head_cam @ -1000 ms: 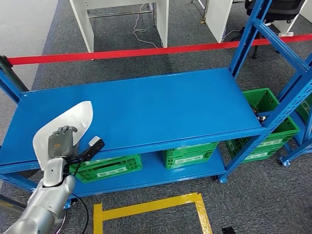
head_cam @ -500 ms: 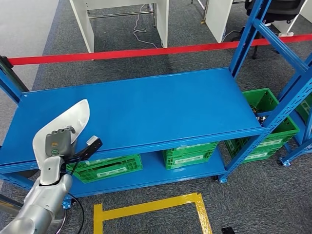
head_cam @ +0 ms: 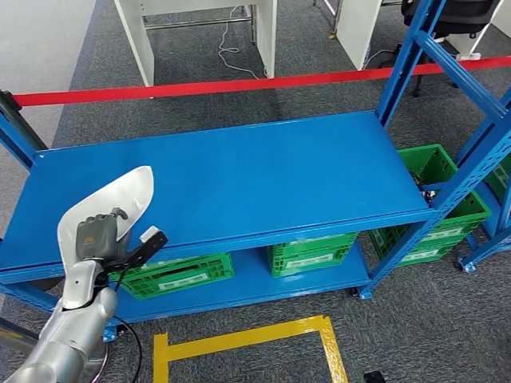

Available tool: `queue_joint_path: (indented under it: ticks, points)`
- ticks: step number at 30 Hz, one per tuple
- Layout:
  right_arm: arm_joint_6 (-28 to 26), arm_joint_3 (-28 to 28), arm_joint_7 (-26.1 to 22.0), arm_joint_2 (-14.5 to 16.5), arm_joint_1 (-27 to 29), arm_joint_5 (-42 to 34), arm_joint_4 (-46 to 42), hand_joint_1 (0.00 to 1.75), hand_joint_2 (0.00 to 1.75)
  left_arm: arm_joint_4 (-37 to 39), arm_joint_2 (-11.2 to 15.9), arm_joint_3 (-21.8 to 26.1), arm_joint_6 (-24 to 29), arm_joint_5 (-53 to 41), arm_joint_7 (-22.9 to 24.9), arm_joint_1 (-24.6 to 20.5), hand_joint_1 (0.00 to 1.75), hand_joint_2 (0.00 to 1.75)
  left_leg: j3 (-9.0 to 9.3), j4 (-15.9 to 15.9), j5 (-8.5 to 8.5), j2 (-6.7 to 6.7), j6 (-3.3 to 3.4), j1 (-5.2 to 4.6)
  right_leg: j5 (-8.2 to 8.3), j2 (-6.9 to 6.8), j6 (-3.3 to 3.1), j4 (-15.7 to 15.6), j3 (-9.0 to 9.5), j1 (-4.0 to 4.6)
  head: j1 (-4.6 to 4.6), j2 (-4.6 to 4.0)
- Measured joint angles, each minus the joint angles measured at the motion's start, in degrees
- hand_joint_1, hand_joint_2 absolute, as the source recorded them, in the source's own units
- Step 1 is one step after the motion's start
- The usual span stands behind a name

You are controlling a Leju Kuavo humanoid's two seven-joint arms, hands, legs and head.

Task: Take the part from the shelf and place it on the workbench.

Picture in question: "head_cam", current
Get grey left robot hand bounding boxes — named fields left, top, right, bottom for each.
left=75, top=207, right=133, bottom=263

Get white curved plastic part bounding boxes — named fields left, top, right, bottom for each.
left=57, top=165, right=154, bottom=276

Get blue metal shelf rack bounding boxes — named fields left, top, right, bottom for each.
left=0, top=0, right=511, bottom=329
left=455, top=87, right=511, bottom=274

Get red barrier belt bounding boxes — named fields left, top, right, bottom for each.
left=11, top=55, right=511, bottom=109

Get white office desk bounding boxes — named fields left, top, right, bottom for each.
left=113, top=0, right=279, bottom=89
left=335, top=0, right=385, bottom=71

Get black office chair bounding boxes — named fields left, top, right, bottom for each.
left=401, top=0, right=502, bottom=99

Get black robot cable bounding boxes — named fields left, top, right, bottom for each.
left=89, top=267, right=143, bottom=383

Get white floor cable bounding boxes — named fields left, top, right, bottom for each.
left=217, top=6, right=261, bottom=81
left=363, top=48, right=396, bottom=69

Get black white cable bundle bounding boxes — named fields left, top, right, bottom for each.
left=414, top=176, right=435, bottom=206

